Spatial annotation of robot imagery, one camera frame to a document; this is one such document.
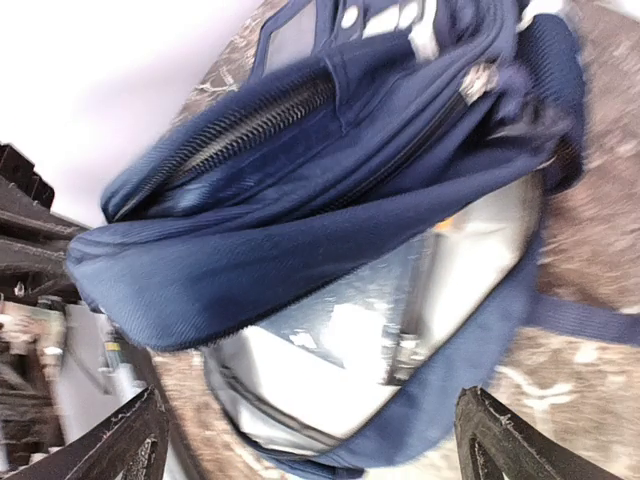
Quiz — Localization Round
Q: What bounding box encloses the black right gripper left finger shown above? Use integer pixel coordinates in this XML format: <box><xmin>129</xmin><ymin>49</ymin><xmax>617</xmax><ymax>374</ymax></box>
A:
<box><xmin>29</xmin><ymin>387</ymin><xmax>169</xmax><ymax>479</ymax></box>

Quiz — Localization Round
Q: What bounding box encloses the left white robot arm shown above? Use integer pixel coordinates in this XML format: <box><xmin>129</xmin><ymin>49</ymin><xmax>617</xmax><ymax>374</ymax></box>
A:
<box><xmin>1</xmin><ymin>144</ymin><xmax>85</xmax><ymax>476</ymax></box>

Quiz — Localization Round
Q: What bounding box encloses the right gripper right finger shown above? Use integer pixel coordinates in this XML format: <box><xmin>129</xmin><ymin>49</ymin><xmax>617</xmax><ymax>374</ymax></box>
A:
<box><xmin>455</xmin><ymin>387</ymin><xmax>605</xmax><ymax>479</ymax></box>

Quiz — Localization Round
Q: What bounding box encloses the navy blue student backpack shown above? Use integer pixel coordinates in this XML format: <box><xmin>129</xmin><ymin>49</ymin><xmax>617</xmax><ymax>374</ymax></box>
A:
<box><xmin>67</xmin><ymin>1</ymin><xmax>639</xmax><ymax>479</ymax></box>

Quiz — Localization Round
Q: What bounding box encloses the dark blue hardcover book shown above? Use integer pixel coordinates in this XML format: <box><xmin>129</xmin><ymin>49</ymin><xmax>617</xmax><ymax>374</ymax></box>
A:
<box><xmin>259</xmin><ymin>234</ymin><xmax>441</xmax><ymax>391</ymax></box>

